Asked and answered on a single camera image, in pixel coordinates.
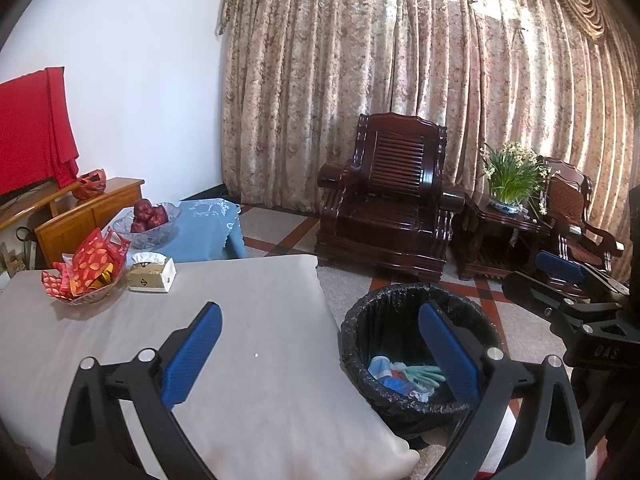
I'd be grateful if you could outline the red woven basket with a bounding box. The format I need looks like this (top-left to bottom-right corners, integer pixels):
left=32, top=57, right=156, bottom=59
left=72, top=169, right=108, bottom=201

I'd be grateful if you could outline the blue packet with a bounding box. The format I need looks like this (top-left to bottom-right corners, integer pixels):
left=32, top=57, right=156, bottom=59
left=382, top=377, right=416, bottom=396

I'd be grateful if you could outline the bin with black bag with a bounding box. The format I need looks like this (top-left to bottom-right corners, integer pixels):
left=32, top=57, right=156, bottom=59
left=340, top=282, right=503, bottom=436

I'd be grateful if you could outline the glass fruit bowl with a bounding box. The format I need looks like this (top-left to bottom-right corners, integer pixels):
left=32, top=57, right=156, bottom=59
left=107, top=201, right=182, bottom=251

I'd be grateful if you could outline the glass dish of red packets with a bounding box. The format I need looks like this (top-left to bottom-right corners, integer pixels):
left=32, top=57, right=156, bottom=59
left=41, top=227, right=132, bottom=306

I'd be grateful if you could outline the black cable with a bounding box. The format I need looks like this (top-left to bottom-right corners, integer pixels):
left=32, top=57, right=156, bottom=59
left=16, top=227, right=38, bottom=263

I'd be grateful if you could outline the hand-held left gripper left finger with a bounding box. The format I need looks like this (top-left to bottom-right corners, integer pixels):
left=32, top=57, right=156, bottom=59
left=56, top=301, right=223, bottom=480

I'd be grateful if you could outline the wooden armchair with cushion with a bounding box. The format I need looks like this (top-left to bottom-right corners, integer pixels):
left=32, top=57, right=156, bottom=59
left=537, top=156, right=626, bottom=281

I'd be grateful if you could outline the green glove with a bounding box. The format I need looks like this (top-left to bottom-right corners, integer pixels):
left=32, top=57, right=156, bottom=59
left=402, top=364, right=446, bottom=388

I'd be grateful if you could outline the potted green plant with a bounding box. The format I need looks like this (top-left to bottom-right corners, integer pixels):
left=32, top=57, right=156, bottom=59
left=477, top=142, right=551, bottom=216

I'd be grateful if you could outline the dark wooden side table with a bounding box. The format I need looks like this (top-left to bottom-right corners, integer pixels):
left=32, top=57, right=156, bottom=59
left=452, top=192, right=551, bottom=281

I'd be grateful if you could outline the white and blue wrapper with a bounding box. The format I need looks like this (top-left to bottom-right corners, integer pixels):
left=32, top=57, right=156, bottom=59
left=369, top=355, right=406, bottom=378

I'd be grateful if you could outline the beige table cover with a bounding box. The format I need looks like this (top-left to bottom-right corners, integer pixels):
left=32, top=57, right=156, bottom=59
left=0, top=254, right=421, bottom=480

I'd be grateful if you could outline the floral curtain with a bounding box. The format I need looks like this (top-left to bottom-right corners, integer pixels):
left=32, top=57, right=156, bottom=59
left=216, top=0, right=640, bottom=256

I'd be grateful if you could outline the wooden television cabinet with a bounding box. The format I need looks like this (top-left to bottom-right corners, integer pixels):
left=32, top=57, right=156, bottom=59
left=0, top=176, right=146, bottom=271

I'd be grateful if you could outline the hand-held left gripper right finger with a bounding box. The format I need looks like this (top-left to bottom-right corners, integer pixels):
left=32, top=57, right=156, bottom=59
left=418, top=300, right=587, bottom=480

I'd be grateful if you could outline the dark wooden armchair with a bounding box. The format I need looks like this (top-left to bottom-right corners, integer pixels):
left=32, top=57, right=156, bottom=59
left=315, top=112, right=466, bottom=283

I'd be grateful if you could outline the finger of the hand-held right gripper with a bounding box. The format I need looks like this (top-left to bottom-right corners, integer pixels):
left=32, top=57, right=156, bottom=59
left=502, top=251, right=631, bottom=331

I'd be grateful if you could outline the tissue box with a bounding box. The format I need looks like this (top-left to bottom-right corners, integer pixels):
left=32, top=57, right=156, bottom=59
left=127, top=252, right=177, bottom=293

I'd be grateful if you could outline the red cloth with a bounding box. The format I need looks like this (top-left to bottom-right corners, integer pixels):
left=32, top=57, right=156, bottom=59
left=0, top=66, right=81, bottom=196

